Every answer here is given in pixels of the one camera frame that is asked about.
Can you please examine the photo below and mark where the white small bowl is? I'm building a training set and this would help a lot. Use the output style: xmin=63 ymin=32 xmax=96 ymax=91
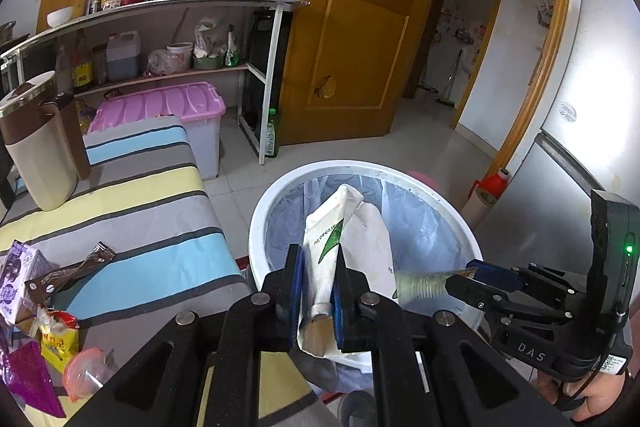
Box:
xmin=46 ymin=6 xmax=74 ymax=28

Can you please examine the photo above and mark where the pink lid storage box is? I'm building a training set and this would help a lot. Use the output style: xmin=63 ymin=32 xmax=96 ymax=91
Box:
xmin=89 ymin=81 xmax=226 ymax=180

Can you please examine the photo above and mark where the wooden door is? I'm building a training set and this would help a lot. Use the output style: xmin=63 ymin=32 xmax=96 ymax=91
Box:
xmin=279 ymin=0 xmax=432 ymax=145

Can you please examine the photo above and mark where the green wrapper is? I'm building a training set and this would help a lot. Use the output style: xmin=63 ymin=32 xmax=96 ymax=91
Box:
xmin=393 ymin=268 xmax=476 ymax=303

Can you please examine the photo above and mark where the brown coffee sachet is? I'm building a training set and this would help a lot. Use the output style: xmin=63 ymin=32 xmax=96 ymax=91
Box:
xmin=25 ymin=242 xmax=116 ymax=305

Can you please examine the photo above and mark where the striped tablecloth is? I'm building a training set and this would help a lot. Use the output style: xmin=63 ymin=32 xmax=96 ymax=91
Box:
xmin=0 ymin=115 xmax=346 ymax=427

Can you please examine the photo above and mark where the purple foil pouch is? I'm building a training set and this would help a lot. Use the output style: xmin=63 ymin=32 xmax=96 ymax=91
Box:
xmin=1 ymin=339 xmax=66 ymax=418

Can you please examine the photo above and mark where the pink plastic stool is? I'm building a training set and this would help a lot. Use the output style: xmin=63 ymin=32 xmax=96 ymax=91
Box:
xmin=407 ymin=170 xmax=439 ymax=191

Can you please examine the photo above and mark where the clear plastic cup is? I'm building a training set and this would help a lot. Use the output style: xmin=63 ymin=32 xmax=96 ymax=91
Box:
xmin=62 ymin=347 xmax=117 ymax=402

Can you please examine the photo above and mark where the white paper bag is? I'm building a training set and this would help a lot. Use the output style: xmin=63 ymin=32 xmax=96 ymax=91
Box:
xmin=298 ymin=183 xmax=398 ymax=358

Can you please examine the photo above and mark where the right hand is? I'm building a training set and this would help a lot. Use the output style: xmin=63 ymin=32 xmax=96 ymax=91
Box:
xmin=533 ymin=372 xmax=627 ymax=421

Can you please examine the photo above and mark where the white trash bin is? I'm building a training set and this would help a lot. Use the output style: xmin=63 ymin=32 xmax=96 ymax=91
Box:
xmin=248 ymin=159 xmax=482 ymax=284

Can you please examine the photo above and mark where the purple milk carton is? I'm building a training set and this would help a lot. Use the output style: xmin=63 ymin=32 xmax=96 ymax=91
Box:
xmin=0 ymin=241 xmax=52 ymax=325

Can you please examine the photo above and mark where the white kitchen shelf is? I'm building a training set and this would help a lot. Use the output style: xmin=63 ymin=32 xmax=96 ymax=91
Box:
xmin=0 ymin=0 xmax=312 ymax=166

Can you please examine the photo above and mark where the cream brown mug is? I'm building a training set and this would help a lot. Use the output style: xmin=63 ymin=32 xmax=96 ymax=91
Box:
xmin=1 ymin=70 xmax=91 ymax=211

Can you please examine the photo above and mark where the green glass bottle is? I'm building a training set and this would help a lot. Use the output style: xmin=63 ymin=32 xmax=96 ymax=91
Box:
xmin=265 ymin=108 xmax=279 ymax=158

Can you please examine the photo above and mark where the yellow snack bag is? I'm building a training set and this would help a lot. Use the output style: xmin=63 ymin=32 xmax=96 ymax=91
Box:
xmin=37 ymin=308 xmax=79 ymax=374

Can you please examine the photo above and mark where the plastic oil jug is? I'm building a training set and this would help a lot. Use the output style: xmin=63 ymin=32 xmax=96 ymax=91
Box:
xmin=105 ymin=30 xmax=141 ymax=82

